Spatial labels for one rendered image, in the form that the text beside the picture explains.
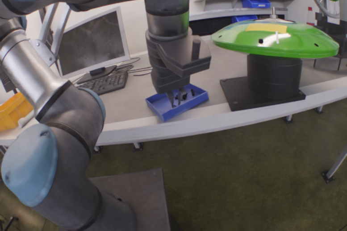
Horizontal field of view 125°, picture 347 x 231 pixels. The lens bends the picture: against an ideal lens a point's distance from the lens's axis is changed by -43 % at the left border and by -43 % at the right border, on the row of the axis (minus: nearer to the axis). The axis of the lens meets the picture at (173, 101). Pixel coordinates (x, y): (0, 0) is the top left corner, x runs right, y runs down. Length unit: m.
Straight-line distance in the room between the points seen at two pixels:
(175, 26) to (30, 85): 0.23
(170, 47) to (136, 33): 1.07
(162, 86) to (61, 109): 0.18
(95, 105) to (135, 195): 0.19
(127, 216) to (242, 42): 0.34
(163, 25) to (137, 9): 1.05
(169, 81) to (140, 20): 0.99
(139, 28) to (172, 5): 1.06
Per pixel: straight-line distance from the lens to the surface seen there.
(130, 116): 0.41
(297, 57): 0.26
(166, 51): 0.20
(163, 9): 0.21
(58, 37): 0.47
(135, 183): 0.34
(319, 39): 0.32
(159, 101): 0.43
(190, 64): 0.19
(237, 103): 0.36
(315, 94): 0.48
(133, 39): 1.28
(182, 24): 0.23
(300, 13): 1.68
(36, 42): 0.48
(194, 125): 0.35
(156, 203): 0.31
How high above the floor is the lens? 1.12
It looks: 30 degrees down
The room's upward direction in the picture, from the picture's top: 13 degrees counter-clockwise
